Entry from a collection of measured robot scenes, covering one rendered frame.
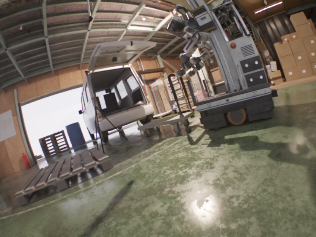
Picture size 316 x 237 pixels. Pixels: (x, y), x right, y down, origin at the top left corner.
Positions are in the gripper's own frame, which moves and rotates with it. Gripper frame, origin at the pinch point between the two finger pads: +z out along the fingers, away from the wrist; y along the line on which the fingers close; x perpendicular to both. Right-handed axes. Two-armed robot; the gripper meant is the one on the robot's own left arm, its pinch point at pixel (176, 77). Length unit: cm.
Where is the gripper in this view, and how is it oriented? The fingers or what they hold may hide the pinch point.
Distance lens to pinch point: 164.0
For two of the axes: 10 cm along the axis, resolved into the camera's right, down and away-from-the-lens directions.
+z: -5.9, 5.0, 6.4
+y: 6.0, -2.6, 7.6
